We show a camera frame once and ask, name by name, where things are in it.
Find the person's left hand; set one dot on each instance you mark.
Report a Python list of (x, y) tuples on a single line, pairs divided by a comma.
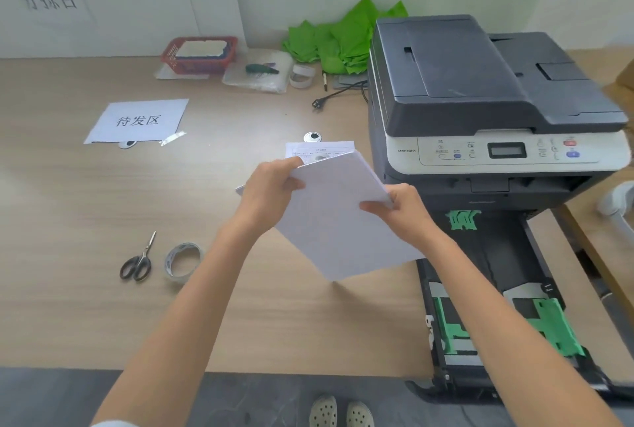
[(262, 199)]

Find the person's right hand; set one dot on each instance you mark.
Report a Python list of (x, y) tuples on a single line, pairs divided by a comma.
[(406, 219)]

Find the white paper stack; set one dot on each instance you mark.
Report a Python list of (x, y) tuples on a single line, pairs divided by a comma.
[(337, 223)]

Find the black printer tray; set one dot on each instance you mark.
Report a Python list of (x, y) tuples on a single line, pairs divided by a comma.
[(500, 253)]

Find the person's left forearm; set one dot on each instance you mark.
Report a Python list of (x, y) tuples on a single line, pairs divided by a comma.
[(188, 332)]

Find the person's right forearm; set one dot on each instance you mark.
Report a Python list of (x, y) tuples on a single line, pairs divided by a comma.
[(495, 342)]

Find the clear plastic bag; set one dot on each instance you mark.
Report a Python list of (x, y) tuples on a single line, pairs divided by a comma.
[(262, 82)]

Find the grey black printer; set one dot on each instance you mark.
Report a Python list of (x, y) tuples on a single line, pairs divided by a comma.
[(470, 75)]

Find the green fabric bag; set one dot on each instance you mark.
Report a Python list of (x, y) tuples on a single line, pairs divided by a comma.
[(346, 40)]

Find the person's cream right clog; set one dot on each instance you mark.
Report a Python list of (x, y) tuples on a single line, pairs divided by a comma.
[(359, 416)]

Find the person's cream clog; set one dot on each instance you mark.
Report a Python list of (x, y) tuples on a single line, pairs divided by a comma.
[(323, 412), (359, 416)]

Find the person's cream left clog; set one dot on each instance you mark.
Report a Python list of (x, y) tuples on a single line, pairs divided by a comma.
[(323, 412)]

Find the printed grid form sheet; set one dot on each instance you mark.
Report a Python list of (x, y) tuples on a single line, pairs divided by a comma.
[(322, 148)]

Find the round white black disc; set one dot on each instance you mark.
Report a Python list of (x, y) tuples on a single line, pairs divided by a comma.
[(312, 136), (128, 144)]

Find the clear tape strip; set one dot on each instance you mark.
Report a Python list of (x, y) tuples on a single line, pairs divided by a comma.
[(173, 138)]

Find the clear printed tape roll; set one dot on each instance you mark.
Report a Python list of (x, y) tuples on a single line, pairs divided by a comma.
[(168, 263)]

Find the small white tape roll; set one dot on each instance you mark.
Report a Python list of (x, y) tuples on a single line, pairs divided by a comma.
[(299, 82)]

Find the dark green tool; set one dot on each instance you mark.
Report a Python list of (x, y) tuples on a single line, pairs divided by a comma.
[(257, 69)]

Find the dark marker pen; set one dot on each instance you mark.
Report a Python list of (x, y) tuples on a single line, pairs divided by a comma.
[(325, 80)]

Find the red plastic basket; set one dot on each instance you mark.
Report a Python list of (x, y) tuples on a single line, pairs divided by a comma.
[(171, 58)]

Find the white paper desk sign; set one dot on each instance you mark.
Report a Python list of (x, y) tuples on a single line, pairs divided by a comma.
[(109, 129)]

